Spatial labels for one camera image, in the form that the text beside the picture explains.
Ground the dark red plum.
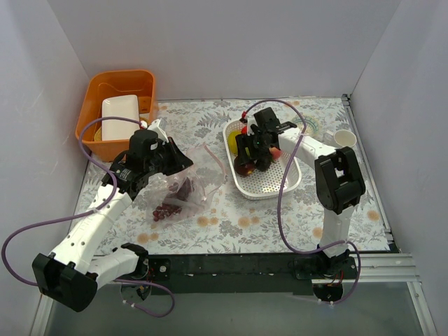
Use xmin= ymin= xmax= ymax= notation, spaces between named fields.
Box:
xmin=234 ymin=156 xmax=256 ymax=177

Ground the clear zip top bag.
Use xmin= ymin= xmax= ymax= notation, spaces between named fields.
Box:
xmin=146 ymin=144 xmax=226 ymax=227

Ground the red grape bunch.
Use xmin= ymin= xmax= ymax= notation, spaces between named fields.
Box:
xmin=151 ymin=177 xmax=197 ymax=223

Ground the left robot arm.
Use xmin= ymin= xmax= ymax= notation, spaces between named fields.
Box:
xmin=32 ymin=129 xmax=193 ymax=312

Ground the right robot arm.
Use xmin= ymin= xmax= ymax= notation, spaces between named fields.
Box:
xmin=234 ymin=108 xmax=366 ymax=278

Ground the pink peach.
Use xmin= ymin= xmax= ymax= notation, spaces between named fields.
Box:
xmin=269 ymin=147 xmax=282 ymax=161

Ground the yellow starfruit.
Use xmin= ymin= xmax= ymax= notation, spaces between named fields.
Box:
xmin=227 ymin=130 xmax=241 ymax=155

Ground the white perforated fruit basket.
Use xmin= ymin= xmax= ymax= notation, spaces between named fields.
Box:
xmin=223 ymin=120 xmax=290 ymax=200

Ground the patterned small bowl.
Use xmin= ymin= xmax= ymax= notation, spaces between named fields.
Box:
xmin=291 ymin=115 xmax=320 ymax=137

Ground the white rectangular plate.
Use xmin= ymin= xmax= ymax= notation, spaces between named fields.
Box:
xmin=101 ymin=94 xmax=139 ymax=141

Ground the orange plastic tub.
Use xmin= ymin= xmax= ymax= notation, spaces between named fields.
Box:
xmin=75 ymin=69 xmax=158 ymax=162

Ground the white mug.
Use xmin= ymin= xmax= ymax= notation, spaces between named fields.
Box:
xmin=323 ymin=129 xmax=357 ymax=148

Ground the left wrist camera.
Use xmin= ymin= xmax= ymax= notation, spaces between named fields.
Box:
xmin=140 ymin=119 xmax=168 ymax=142

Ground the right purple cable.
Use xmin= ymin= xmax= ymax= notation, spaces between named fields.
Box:
xmin=241 ymin=99 xmax=361 ymax=304

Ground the purple cable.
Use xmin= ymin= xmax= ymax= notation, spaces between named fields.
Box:
xmin=1 ymin=117 xmax=176 ymax=319
xmin=241 ymin=99 xmax=361 ymax=304

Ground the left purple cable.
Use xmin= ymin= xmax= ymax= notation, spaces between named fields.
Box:
xmin=1 ymin=117 xmax=176 ymax=319

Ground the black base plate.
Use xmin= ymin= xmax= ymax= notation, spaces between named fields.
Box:
xmin=121 ymin=253 xmax=357 ymax=295

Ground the aluminium frame rail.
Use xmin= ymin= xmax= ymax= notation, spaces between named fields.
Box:
xmin=31 ymin=253 xmax=437 ymax=335

